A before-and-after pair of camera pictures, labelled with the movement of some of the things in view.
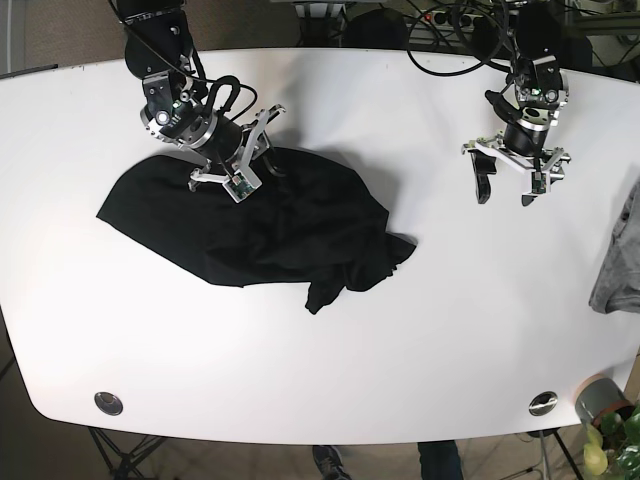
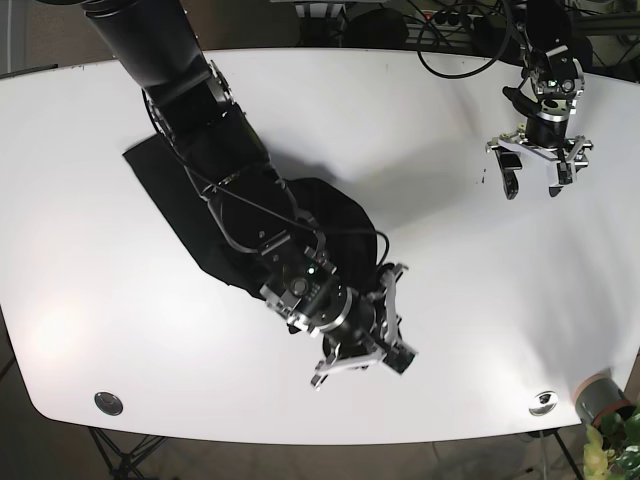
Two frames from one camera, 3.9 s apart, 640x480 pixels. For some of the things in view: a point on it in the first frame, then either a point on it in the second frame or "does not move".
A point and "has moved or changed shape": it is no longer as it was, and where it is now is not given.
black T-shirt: [321, 229] has moved or changed shape
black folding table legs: [123, 464] does not move
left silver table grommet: [109, 403] does not move
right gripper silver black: [230, 147] to [382, 345]
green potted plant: [614, 443] does not move
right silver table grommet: [543, 403] does not move
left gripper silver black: [520, 146] to [547, 140]
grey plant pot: [598, 395] does not move
